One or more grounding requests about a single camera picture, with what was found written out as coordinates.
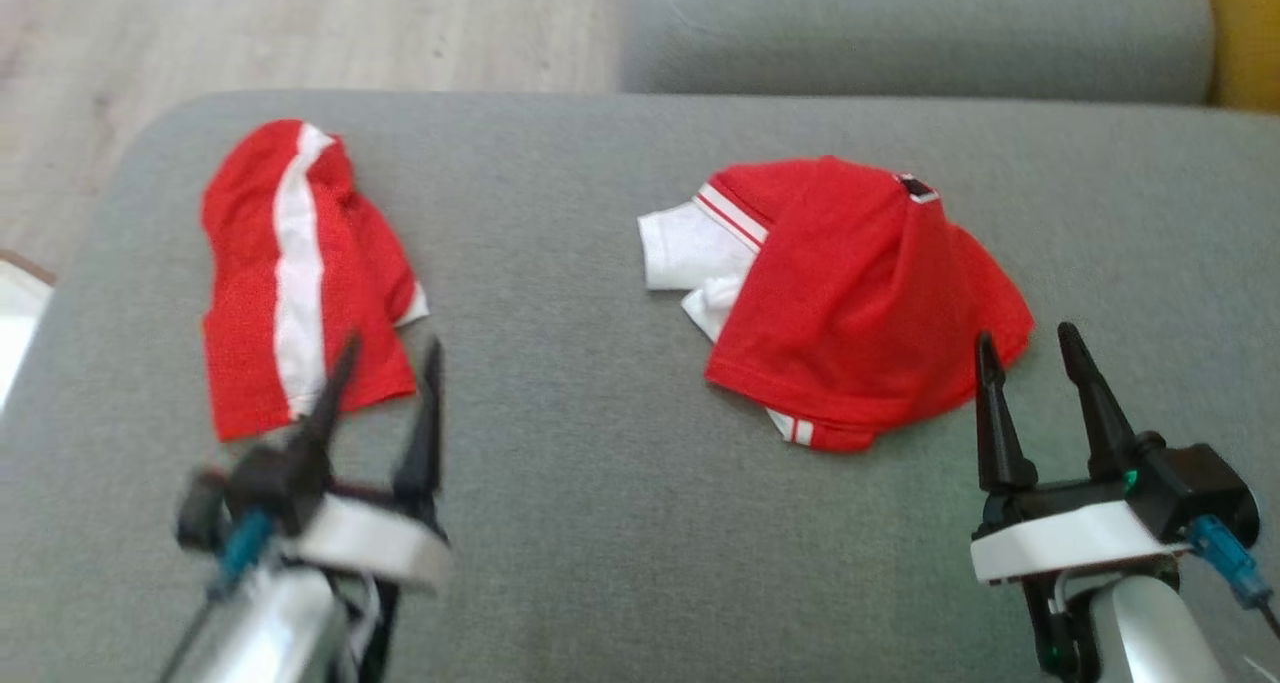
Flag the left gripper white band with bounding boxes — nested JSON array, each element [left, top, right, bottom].
[[278, 331, 454, 594]]

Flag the left blue-plug camera cable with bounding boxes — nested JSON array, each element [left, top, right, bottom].
[[158, 511, 276, 683]]

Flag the right blue-plug camera cable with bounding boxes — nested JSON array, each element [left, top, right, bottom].
[[1188, 515, 1280, 639]]

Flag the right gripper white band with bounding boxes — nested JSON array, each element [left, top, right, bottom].
[[968, 320, 1193, 587]]

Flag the blue-plug camera cable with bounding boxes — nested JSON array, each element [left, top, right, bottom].
[[1188, 515, 1280, 639], [158, 511, 276, 683]]

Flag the white rounded object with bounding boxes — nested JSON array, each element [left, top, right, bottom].
[[0, 253, 56, 406]]

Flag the yellow sofa back cushion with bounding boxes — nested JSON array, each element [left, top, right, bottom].
[[1200, 0, 1280, 114]]

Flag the red shorts with white stripe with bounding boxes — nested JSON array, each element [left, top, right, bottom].
[[200, 118, 431, 442]]

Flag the large grey sofa seat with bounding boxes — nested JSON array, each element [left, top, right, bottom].
[[0, 88, 1280, 683]]

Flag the red Bulls jersey white sleeves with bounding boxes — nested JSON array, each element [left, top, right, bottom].
[[637, 155, 1036, 454]]

